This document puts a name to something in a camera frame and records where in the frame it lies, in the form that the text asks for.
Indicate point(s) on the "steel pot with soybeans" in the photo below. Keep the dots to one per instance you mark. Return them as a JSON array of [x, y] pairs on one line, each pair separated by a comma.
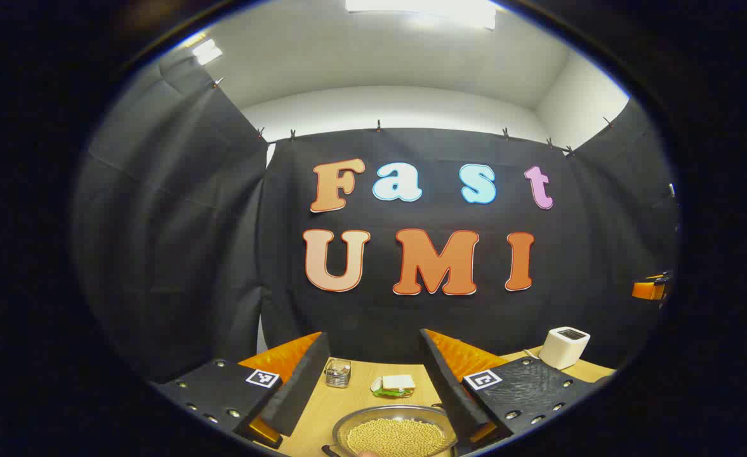
[[395, 438]]

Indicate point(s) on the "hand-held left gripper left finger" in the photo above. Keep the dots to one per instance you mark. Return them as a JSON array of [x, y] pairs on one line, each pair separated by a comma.
[[300, 387]]

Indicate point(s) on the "large ceiling light panel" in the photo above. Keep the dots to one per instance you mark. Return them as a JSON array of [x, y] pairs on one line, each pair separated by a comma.
[[421, 7]]

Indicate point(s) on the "black backdrop cloth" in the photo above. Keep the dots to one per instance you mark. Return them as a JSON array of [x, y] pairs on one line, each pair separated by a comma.
[[221, 266]]

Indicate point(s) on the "white toaster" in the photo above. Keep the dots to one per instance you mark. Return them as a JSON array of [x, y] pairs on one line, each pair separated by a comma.
[[563, 349]]

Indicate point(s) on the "small ceiling light panel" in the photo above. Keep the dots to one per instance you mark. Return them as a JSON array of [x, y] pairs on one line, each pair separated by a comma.
[[207, 51]]

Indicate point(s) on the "sandwich on plate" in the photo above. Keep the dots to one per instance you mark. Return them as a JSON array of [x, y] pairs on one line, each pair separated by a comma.
[[397, 383]]

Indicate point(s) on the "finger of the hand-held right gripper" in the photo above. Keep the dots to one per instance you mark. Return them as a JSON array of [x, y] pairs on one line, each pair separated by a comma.
[[647, 290]]

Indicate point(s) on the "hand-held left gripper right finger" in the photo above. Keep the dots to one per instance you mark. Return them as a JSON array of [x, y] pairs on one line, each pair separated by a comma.
[[452, 393]]

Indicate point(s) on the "row of black cloth clips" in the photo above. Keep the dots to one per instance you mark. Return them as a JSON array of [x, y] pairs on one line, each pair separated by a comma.
[[378, 125]]

